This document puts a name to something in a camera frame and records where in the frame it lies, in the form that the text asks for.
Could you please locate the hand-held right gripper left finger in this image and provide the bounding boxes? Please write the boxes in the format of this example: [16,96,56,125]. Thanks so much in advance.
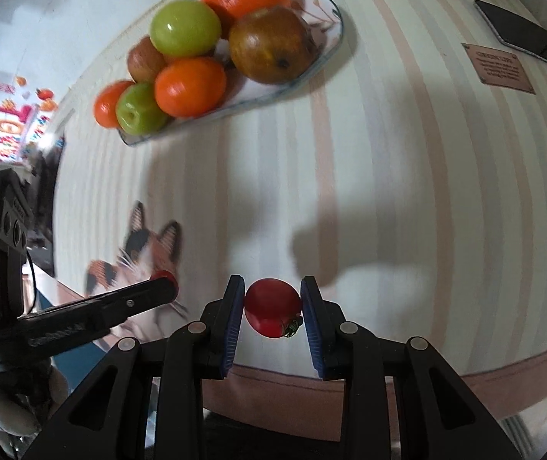
[23,274,246,460]

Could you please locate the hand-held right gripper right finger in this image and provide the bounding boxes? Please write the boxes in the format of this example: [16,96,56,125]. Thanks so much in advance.
[301,275,526,460]

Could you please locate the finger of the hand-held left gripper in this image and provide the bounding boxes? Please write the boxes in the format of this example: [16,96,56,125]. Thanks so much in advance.
[0,278,181,375]

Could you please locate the red cherry tomato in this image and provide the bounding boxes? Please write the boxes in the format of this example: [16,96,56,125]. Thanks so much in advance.
[245,278,303,338]
[151,271,178,293]

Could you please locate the small orange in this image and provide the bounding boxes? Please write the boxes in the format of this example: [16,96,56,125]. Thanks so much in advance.
[94,80,133,129]
[153,56,227,118]

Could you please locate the green apple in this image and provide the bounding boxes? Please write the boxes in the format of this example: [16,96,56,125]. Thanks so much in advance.
[149,0,222,57]
[115,81,169,136]

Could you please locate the oval patterned ceramic plate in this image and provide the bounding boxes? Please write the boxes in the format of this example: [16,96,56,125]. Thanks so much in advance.
[119,0,343,147]

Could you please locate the reddish brown pear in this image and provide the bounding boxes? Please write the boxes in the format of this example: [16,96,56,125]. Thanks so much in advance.
[127,36,169,84]

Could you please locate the large brown pear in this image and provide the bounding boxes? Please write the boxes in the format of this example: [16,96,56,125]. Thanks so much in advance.
[228,6,316,84]

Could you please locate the person's left forearm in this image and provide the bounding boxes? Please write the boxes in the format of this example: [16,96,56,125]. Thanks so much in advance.
[29,357,73,413]

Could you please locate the person's left hand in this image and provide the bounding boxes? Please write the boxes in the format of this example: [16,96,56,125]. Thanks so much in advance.
[0,374,39,437]

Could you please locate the blue kitchen cabinet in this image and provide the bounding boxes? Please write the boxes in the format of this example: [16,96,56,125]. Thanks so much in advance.
[50,330,116,384]

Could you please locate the striped cat print tablecloth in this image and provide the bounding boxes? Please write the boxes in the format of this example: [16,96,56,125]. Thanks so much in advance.
[53,0,547,432]

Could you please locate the small brown card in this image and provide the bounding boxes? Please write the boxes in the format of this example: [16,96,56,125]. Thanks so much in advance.
[461,42,536,95]

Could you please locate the black smartphone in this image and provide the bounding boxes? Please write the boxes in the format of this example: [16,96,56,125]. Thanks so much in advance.
[475,0,547,77]

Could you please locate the colourful wall sticker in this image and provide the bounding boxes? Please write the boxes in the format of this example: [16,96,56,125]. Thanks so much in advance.
[0,74,61,166]

